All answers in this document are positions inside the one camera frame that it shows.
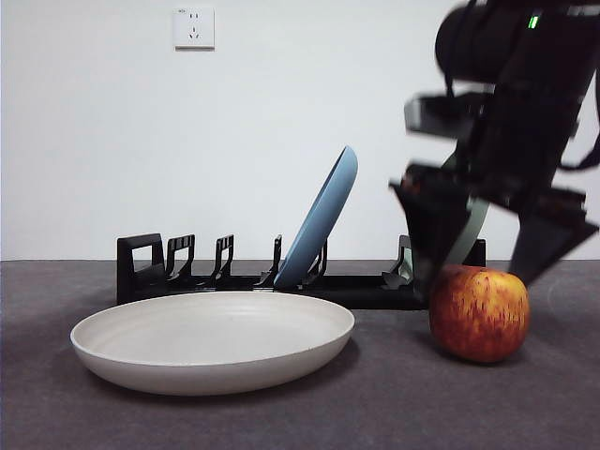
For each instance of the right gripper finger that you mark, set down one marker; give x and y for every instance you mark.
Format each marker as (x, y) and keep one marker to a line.
(548, 234)
(431, 220)

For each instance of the red yellow apple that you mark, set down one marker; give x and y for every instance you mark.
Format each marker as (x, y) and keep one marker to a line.
(478, 314)

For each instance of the cream yellow round plate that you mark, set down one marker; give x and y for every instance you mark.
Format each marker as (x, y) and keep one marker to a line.
(211, 337)

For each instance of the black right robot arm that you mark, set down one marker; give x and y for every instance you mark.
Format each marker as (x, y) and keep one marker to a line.
(473, 42)

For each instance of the green round plate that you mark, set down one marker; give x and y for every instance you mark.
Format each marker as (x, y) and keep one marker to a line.
(473, 225)

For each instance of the black plate rack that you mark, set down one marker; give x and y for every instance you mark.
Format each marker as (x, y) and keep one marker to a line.
(356, 296)

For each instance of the blue round plate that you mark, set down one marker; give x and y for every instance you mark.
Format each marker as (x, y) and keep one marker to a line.
(323, 211)

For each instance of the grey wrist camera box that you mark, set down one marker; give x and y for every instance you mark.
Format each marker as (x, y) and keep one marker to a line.
(436, 115)

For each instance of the white wall socket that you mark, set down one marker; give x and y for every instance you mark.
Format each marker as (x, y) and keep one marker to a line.
(194, 29)

